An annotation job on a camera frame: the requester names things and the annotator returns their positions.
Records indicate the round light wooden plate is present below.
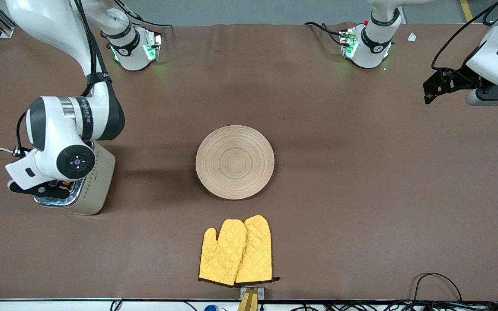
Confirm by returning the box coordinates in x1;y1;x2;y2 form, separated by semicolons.
195;125;275;200

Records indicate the beige chrome two-slot toaster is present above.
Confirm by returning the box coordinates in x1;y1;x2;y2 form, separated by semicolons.
33;142;116;216

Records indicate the brown table cover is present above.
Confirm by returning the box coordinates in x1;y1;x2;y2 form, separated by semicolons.
0;22;498;301

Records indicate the yellow quilted oven mitt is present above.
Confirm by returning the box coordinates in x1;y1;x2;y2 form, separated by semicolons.
234;215;281;286
198;219;248;286

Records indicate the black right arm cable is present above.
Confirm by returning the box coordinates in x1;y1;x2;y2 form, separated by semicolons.
15;0;103;157

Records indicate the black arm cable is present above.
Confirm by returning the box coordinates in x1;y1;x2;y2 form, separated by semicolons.
431;0;498;72
15;0;103;157

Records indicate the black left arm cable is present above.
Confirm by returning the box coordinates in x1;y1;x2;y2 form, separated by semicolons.
431;0;498;72

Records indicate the black left base cable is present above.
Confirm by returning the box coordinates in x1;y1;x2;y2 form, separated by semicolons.
304;22;345;46

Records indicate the black base cable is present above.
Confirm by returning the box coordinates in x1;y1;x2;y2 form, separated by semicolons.
304;22;345;46
115;0;174;31

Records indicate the black looped cable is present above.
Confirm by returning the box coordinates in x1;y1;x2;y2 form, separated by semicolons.
412;273;463;303

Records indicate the black right base cable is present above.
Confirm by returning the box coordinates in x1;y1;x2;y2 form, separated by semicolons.
115;0;174;31

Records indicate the black cable tangle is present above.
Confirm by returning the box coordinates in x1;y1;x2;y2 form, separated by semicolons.
292;300;498;311

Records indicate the grey metal edge bracket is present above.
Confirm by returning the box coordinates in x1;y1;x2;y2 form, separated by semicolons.
240;286;265;301

